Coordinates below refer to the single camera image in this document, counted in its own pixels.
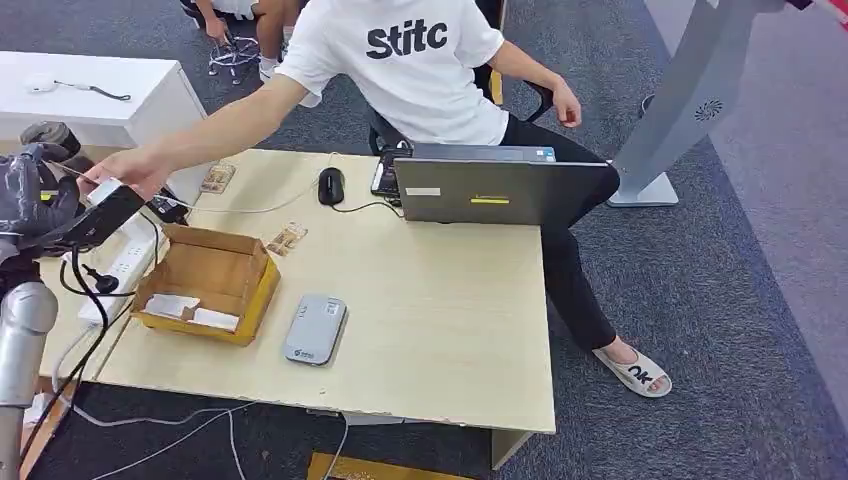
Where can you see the person's left hand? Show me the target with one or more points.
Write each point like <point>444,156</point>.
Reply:
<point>567,106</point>

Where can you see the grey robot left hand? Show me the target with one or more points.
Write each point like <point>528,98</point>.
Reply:
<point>26,199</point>

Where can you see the person's right hand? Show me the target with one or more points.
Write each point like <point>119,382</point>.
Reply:
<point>129,171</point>

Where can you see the thin card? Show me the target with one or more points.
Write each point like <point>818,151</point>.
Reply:
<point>76,173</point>

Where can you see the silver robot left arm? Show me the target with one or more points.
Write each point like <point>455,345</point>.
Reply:
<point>23,344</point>

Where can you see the black power adapter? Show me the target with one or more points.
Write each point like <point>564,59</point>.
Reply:
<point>169,208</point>

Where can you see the white cabinet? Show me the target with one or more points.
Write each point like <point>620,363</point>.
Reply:
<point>159,112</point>

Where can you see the cup with dark lid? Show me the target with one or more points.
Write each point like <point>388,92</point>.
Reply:
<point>53,136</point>

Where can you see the yellow wooden board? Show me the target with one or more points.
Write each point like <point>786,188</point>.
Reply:
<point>498,79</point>

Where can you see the printed card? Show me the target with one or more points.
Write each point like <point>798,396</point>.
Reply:
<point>218,178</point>
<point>287,239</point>

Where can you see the white power strip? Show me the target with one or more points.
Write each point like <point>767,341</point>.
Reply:
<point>127,265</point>

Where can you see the grey laptop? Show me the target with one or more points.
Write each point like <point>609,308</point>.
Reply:
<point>497,192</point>

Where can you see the black plug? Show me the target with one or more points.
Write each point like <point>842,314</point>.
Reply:
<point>101,281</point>

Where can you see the small white case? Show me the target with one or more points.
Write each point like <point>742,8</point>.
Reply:
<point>40,83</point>

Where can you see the grey floor stand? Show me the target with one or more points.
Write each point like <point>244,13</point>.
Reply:
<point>689,86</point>

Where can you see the brown cardboard box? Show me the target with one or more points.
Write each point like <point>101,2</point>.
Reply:
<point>205,272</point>

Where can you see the white card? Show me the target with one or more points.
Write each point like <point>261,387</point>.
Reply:
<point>215,320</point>
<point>169,305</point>

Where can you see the person in white shirt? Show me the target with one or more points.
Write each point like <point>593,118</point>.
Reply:
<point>411,79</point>

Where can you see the black office chair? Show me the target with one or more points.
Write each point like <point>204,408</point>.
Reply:
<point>387,132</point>

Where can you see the person crouching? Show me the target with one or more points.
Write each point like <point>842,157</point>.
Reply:
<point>268,26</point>

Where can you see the black computer mouse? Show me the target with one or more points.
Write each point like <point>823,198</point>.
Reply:
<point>331,185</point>

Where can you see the white charger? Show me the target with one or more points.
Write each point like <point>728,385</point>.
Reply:
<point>38,409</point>

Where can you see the grey card reader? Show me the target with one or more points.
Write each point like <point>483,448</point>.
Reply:
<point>316,330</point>

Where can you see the white slipper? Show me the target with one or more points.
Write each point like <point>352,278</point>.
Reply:
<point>634,374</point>

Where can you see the yellow box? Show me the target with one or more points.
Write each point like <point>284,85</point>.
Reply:
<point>358,469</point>

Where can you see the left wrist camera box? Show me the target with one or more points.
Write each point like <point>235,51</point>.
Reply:
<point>106,215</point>

